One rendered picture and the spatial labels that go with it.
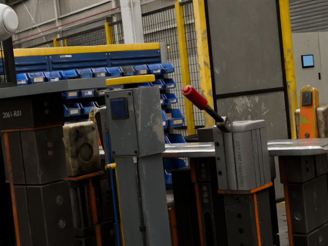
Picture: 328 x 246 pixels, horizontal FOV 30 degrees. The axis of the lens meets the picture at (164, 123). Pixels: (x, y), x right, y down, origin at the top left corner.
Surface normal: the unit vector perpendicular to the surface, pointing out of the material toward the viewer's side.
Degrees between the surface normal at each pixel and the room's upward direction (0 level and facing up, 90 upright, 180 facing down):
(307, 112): 78
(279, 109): 90
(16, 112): 90
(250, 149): 90
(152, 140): 90
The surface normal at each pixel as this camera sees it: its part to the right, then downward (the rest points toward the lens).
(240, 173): -0.61, 0.11
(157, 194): 0.79, -0.05
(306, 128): -0.62, -0.11
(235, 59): 0.59, 0.00
